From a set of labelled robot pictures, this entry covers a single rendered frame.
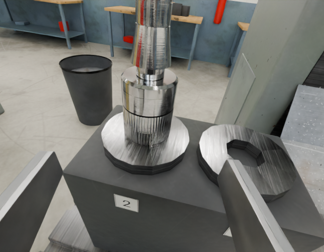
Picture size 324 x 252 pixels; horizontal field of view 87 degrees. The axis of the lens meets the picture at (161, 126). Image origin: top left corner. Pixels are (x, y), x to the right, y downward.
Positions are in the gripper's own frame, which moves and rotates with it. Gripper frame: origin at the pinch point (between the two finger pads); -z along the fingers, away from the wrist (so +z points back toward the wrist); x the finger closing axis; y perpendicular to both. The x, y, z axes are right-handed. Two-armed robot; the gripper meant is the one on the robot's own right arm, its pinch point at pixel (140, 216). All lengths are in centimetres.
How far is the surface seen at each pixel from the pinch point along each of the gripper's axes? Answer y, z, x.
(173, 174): 4.5, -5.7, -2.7
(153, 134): 1.6, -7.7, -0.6
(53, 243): 24.7, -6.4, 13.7
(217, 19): 28, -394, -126
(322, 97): 9, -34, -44
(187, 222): 7.5, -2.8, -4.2
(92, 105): 89, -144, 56
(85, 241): 23.3, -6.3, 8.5
